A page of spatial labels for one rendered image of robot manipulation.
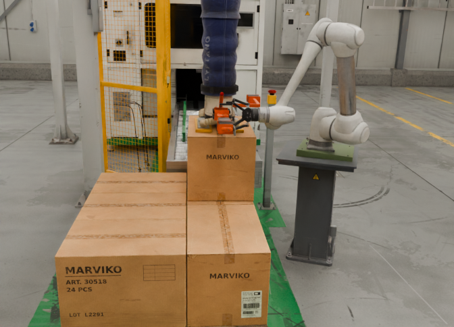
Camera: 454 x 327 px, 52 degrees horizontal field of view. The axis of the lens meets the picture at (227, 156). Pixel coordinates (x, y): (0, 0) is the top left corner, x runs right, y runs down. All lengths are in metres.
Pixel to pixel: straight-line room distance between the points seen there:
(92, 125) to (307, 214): 1.96
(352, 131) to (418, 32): 10.47
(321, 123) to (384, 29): 10.00
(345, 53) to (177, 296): 1.60
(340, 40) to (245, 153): 0.83
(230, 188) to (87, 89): 1.75
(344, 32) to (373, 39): 10.16
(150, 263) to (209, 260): 0.27
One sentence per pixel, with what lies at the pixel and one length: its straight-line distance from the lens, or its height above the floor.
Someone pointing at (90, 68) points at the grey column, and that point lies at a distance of 4.01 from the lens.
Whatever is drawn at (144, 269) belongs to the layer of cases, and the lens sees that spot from 2.26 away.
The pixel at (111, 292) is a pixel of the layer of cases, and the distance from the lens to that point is 2.34.
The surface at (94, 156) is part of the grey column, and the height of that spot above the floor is 0.43.
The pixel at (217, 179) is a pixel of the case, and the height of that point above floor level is 0.68.
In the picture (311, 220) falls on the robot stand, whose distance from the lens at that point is 3.22.
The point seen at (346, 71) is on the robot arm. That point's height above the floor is 1.32.
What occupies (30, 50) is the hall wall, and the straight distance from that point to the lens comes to 12.79.
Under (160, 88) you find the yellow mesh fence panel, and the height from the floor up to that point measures 1.02.
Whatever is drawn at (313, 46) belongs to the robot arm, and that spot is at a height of 1.45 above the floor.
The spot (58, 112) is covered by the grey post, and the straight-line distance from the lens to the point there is 6.36.
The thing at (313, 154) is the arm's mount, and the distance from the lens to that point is 3.04.
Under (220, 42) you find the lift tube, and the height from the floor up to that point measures 1.46.
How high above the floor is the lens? 1.60
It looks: 17 degrees down
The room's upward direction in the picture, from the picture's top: 1 degrees clockwise
